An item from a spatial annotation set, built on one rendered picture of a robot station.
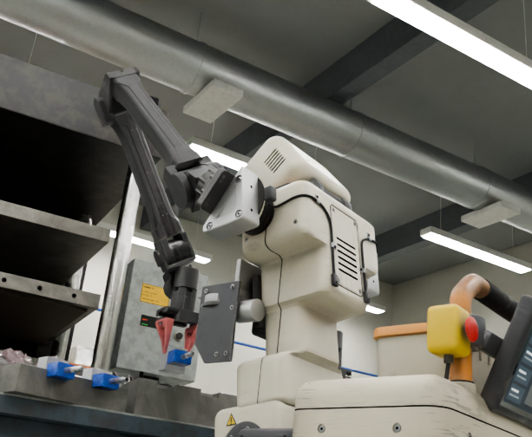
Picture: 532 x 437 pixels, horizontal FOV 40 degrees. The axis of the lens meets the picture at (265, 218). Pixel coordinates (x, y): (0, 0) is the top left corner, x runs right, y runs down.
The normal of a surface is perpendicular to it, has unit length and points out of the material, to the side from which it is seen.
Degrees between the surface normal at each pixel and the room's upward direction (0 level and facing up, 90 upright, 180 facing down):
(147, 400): 90
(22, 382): 90
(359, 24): 180
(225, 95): 180
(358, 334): 90
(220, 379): 90
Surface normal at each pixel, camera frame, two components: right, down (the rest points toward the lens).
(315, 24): -0.09, 0.91
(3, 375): -0.70, -0.34
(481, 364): 0.77, -0.15
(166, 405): 0.47, -0.30
